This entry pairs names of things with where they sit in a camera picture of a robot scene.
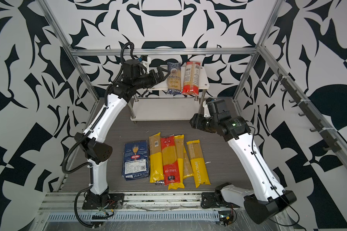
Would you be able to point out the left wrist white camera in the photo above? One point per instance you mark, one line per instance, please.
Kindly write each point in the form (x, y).
(145, 61)

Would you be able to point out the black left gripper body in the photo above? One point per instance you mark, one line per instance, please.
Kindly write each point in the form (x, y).
(145, 83)

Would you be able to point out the blue Barilla pasta pack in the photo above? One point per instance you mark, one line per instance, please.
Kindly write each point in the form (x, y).
(136, 161)

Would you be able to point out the red ended spaghetti pack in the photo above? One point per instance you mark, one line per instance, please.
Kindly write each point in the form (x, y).
(191, 79)

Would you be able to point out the yellow Pastatime spaghetti pack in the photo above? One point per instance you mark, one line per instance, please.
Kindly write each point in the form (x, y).
(198, 164)

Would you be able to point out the black wall hook rail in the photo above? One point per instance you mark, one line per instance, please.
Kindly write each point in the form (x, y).
(320, 125)

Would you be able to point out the red yellow spaghetti pack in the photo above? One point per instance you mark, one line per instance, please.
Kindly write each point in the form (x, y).
(170, 163)

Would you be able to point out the white slotted cable duct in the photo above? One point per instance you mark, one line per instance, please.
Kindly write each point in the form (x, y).
(196, 215)

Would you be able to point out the yellow brown spaghetti pack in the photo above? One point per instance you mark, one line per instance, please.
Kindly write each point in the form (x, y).
(156, 158)

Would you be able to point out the small clear spaghetti pack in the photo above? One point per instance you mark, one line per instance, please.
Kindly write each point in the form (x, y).
(188, 172)

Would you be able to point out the blue yellow spaghetti pack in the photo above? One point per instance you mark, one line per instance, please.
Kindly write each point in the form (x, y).
(174, 78)

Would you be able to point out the yellow spaghetti pack underneath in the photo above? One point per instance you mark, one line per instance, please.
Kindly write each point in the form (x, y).
(179, 144)

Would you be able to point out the white two-tier metal shelf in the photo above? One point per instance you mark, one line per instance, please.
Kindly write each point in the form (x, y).
(170, 108)

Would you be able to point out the aluminium frame of enclosure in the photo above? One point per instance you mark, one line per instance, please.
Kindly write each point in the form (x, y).
(259, 50)

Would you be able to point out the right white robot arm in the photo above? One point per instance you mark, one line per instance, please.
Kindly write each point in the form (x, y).
(267, 197)

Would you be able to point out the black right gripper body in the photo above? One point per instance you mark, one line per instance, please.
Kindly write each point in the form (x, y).
(207, 123)

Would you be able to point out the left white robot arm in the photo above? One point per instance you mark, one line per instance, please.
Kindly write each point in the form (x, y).
(92, 141)

